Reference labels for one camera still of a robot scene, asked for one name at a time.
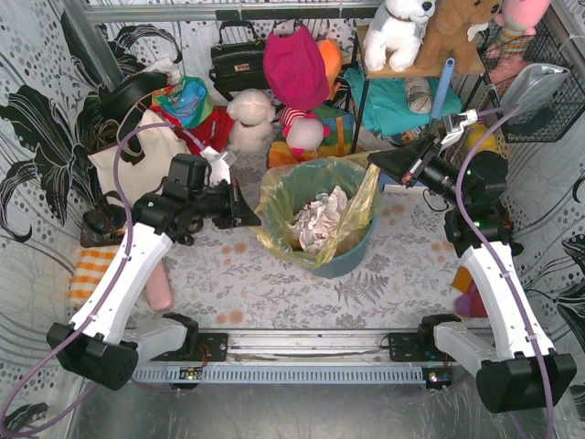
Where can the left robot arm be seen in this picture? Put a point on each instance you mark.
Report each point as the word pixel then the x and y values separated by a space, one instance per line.
pixel 158 223

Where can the orange checkered cloth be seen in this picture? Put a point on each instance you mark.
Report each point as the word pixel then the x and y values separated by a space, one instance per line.
pixel 91 266

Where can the brown teddy bear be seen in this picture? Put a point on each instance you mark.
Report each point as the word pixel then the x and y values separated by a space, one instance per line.
pixel 447 31

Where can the black leather handbag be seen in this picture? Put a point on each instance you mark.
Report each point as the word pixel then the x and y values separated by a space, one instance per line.
pixel 239 66

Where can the blue floor mop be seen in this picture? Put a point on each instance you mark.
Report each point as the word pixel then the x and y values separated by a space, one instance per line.
pixel 420 162

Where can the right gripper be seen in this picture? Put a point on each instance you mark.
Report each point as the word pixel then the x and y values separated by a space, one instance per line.
pixel 415 163

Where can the rainbow striped bag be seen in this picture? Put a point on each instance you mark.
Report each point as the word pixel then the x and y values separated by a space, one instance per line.
pixel 337 143

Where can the colourful printed bag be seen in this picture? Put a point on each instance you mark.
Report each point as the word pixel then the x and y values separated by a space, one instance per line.
pixel 187 103

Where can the aluminium front rail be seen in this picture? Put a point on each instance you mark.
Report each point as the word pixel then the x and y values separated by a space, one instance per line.
pixel 311 343

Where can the white plush dog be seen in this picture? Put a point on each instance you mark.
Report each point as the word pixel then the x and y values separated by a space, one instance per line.
pixel 395 34

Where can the yellow trash bag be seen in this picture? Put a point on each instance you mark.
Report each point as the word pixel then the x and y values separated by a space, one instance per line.
pixel 319 210

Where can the red cloth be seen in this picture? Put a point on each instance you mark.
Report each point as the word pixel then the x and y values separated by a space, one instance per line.
pixel 213 132

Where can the crumpled paper trash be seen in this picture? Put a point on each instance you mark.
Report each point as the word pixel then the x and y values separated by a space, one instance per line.
pixel 318 219

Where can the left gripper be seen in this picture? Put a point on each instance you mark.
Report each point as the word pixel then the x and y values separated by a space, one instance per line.
pixel 233 206

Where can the silver foil pouch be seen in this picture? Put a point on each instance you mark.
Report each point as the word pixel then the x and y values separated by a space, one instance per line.
pixel 534 86

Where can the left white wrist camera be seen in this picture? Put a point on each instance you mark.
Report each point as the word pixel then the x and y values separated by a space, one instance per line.
pixel 220 163

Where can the pink white plush doll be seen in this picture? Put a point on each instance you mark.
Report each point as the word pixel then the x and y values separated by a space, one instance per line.
pixel 302 131

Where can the teal folded cloth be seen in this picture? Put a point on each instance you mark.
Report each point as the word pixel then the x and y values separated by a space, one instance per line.
pixel 386 110

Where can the white sneakers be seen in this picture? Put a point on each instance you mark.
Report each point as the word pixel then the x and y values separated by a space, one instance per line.
pixel 370 142

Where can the yellow plush duck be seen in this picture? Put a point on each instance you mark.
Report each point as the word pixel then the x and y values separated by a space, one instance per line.
pixel 476 132

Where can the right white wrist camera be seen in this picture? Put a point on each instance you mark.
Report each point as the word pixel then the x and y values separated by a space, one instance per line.
pixel 455 125

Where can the pink plush toy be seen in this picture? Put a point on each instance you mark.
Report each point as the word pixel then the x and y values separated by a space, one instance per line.
pixel 517 26

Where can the black wire basket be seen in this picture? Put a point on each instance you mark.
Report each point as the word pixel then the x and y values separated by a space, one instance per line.
pixel 551 122

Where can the magenta fabric hat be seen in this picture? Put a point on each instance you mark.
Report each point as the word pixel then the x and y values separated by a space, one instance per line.
pixel 294 69

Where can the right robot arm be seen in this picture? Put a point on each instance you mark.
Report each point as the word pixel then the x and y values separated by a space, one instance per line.
pixel 521 369

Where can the cream plush sheep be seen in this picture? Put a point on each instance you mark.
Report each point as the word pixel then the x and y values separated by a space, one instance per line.
pixel 253 115

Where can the orange plush toy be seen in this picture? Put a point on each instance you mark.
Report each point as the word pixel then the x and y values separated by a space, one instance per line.
pixel 332 58

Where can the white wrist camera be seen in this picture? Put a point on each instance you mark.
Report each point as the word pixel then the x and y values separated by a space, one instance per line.
pixel 220 163
pixel 455 125

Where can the pink rolled towel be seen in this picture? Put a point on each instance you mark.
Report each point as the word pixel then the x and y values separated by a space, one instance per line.
pixel 158 290

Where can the purple orange sock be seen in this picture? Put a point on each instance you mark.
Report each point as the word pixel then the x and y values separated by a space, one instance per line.
pixel 469 303

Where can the teal trash bin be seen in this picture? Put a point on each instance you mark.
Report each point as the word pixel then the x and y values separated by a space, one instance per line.
pixel 343 256

